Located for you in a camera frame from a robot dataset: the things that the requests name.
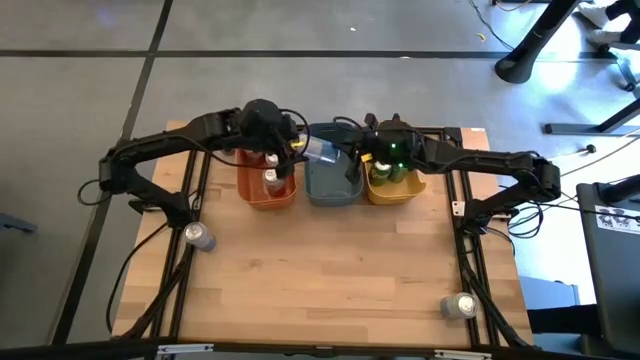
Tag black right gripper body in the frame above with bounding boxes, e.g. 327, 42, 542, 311
360, 120, 427, 171

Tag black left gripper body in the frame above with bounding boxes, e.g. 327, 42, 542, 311
238, 98, 301, 154

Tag yellow plastic bin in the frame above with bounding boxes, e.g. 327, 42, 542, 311
364, 119, 427, 206

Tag silver cans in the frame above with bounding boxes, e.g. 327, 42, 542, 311
262, 168, 286, 197

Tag orange plastic bin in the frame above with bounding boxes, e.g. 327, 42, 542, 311
234, 147, 299, 211

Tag teal plastic bin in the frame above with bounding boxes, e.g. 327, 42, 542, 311
303, 122, 365, 208

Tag black stand leg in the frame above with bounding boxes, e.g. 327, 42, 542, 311
494, 0, 584, 85

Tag black desk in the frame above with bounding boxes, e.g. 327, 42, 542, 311
543, 97, 640, 137

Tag grey blue box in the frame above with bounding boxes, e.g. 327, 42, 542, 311
519, 277, 581, 311

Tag person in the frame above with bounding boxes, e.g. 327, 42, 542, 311
577, 0, 640, 49

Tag white marker tag sheet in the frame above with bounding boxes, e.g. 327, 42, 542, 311
594, 204, 640, 236

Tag black equipment cart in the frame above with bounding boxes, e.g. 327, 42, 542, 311
576, 173, 640, 357

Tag black cable bundle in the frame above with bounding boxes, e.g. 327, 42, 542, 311
507, 199, 547, 240

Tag white cable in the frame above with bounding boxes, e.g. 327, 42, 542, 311
559, 127, 640, 179

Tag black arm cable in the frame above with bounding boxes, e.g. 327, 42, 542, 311
105, 222, 171, 335

